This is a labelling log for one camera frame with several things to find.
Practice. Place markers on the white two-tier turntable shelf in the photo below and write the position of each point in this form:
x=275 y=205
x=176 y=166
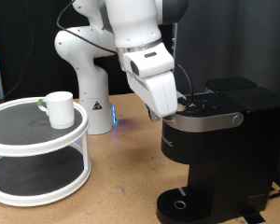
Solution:
x=34 y=133

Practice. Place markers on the metal rack upright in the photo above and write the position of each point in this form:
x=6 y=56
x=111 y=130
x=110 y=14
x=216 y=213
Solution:
x=174 y=40

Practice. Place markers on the black tape strip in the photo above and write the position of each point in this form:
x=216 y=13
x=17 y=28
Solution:
x=253 y=216

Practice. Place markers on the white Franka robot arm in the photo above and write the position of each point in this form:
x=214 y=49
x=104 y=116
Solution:
x=90 y=84

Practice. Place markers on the clear water tank black lid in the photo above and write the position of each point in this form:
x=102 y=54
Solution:
x=231 y=83

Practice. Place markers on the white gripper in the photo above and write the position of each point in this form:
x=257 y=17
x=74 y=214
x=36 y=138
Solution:
x=155 y=93

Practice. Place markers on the black Keurig coffee machine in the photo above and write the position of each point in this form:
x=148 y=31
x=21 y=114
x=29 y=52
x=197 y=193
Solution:
x=239 y=155

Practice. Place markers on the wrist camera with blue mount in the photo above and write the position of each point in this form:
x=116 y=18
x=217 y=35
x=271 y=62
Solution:
x=182 y=101

